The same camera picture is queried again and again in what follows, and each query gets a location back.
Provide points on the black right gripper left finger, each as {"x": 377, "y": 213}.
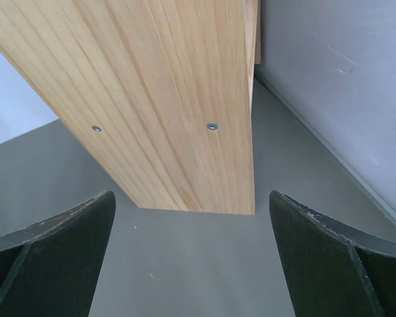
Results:
{"x": 51, "y": 268}

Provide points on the tall wooden shelf box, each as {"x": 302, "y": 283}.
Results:
{"x": 158, "y": 92}

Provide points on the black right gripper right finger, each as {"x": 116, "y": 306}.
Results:
{"x": 332, "y": 269}

